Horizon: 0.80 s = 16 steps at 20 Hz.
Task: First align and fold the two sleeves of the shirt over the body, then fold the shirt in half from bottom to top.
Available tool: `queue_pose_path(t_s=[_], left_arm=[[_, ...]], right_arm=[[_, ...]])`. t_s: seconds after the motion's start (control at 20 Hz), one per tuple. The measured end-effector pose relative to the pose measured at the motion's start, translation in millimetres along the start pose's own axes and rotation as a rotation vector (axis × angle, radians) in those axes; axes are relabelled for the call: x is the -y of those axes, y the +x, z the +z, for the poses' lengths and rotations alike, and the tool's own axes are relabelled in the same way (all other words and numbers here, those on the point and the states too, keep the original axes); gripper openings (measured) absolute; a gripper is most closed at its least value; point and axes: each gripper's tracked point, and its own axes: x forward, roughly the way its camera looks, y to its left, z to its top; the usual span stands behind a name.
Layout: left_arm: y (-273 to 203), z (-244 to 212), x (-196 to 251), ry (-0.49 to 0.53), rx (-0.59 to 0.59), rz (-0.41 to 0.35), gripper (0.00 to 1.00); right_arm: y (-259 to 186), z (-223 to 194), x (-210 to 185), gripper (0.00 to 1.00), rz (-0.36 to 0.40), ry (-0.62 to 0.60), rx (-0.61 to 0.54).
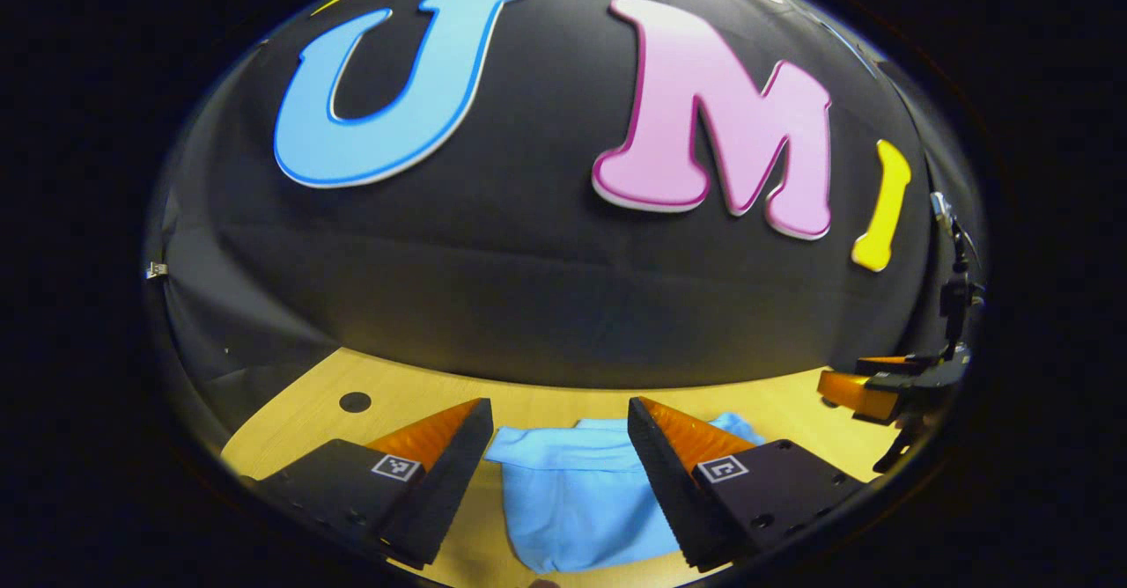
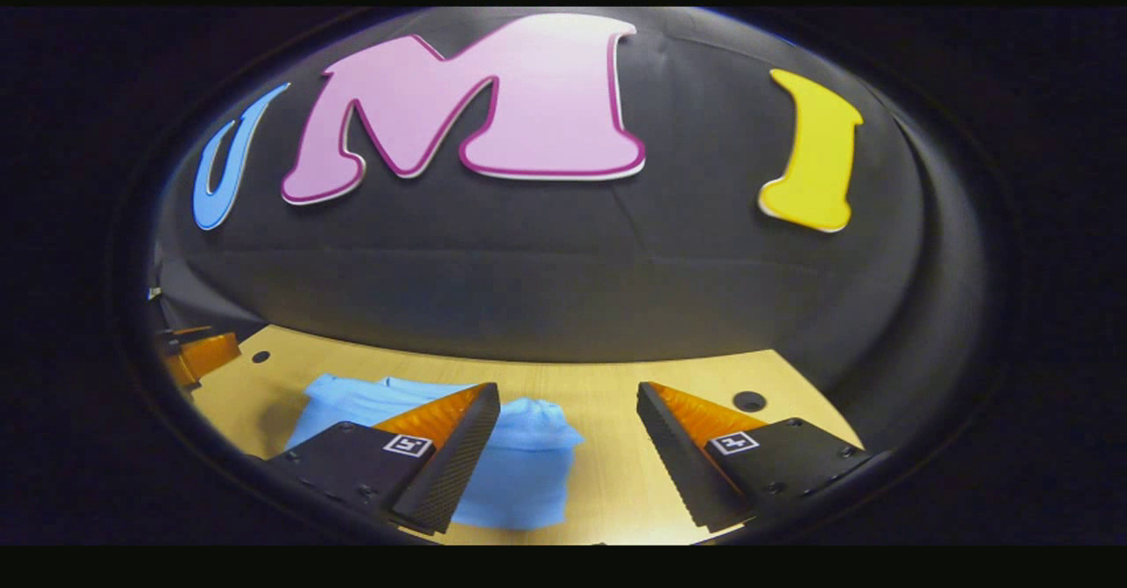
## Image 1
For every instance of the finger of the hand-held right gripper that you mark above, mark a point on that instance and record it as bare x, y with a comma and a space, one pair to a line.
885, 363
854, 394

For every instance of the small white clip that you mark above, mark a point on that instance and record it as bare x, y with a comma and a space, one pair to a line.
157, 269

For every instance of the light blue T-shirt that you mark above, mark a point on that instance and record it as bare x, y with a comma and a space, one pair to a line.
572, 500

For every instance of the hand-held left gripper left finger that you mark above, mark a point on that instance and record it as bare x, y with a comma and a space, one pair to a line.
449, 482

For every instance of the black backdrop cloth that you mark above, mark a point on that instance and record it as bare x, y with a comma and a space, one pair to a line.
528, 289

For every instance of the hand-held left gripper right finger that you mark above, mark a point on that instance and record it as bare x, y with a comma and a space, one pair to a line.
673, 500

